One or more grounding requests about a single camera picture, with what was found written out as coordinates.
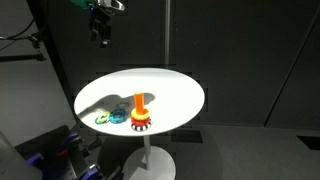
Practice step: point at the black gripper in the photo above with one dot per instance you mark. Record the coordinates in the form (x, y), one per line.
(100, 21)

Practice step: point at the silver vertical pole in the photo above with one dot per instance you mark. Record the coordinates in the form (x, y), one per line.
(167, 33)

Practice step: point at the orange stacking peg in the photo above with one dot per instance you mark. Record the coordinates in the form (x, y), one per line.
(139, 101)

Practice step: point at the blue clamp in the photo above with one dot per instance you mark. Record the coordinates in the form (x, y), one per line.
(70, 139)
(90, 172)
(35, 160)

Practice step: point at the black mounting platform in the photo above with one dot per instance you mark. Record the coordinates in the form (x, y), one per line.
(50, 140)

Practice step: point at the grey rounded housing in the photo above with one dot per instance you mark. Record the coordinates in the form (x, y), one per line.
(13, 163)

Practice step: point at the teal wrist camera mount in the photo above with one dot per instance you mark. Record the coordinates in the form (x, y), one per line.
(80, 3)

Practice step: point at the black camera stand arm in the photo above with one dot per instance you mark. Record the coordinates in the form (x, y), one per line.
(20, 57)

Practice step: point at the white table pedestal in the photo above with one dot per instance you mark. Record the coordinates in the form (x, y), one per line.
(148, 163)

